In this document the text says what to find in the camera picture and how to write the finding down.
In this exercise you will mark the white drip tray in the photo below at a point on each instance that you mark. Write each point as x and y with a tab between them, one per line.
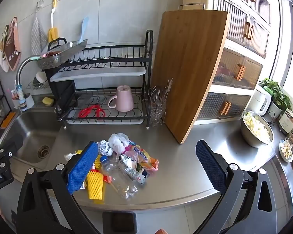
100	74
107	122

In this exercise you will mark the yellow sponge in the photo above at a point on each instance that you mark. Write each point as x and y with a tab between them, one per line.
48	101

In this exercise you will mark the wooden cutting board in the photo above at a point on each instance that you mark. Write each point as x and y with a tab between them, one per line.
190	73

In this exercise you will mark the light blue spatula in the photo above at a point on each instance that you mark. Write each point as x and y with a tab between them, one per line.
85	25

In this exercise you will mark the steel mixing bowl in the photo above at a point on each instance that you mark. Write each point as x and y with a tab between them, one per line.
254	137

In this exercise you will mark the cream hanging cloth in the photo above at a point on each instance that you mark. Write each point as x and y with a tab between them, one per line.
1	58

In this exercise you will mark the grey striped hanging cloth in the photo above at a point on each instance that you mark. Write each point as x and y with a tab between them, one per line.
37	39

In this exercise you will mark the crumpled foil ball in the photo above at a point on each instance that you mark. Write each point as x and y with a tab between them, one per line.
104	148

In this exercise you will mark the white blue crumpled wrapper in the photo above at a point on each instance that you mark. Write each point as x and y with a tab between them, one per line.
134	173

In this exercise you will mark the pink cup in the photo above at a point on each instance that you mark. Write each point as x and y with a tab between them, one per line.
124	100

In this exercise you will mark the colourful candy packet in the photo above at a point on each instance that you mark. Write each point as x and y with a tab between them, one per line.
142	157

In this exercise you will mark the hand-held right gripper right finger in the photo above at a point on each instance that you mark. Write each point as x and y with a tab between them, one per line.
210	168

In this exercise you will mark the crumpled white plastic bag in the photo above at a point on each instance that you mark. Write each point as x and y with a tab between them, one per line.
118	142

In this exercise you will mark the red snack wrapper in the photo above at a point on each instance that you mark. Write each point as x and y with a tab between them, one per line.
107	179

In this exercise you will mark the beige storage cabinet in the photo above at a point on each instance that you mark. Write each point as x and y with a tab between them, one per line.
234	41

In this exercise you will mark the yellow bottle brush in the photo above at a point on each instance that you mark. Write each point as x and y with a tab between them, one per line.
53	33

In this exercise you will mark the white electric kettle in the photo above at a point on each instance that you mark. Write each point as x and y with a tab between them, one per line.
258	101

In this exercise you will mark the yellow foam net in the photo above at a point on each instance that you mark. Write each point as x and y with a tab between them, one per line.
95	185

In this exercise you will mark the steel sink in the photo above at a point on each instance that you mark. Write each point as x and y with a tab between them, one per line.
31	131

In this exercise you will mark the green potted plant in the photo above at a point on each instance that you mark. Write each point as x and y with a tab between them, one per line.
277	93

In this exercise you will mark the steel colander basket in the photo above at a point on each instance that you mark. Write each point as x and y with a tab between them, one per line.
51	62

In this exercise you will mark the chopped cabbage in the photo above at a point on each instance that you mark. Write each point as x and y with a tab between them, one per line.
257	125

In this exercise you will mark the glass cutlery holder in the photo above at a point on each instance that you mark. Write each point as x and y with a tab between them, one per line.
158	114

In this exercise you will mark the clear plastic bottle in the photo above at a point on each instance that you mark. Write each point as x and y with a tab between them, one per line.
117	178

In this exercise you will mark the crumpled white tissue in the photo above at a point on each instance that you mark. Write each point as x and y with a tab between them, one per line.
70	156

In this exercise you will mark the bunch of steel cutlery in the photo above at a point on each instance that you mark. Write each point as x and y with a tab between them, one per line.
157	93

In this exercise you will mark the steel flexible faucet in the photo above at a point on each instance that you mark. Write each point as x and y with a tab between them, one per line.
22	68

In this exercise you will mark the white canister brown label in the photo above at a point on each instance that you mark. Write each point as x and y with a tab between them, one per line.
289	120

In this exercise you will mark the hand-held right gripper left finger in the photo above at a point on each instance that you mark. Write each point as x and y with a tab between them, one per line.
81	168

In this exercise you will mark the white holder cup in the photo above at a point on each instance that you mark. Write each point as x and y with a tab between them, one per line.
26	101

